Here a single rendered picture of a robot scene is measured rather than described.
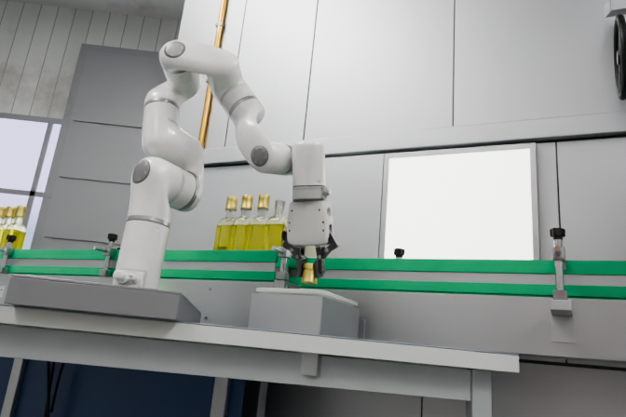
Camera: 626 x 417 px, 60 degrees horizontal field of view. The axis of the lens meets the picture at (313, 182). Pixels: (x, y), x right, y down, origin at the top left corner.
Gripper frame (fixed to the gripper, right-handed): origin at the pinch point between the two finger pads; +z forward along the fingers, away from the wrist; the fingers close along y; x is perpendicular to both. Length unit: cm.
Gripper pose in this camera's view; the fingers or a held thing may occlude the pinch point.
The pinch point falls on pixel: (310, 268)
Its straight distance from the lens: 124.3
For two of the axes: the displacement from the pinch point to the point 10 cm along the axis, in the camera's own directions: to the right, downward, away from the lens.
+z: 0.2, 10.0, -0.7
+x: -4.1, -0.5, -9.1
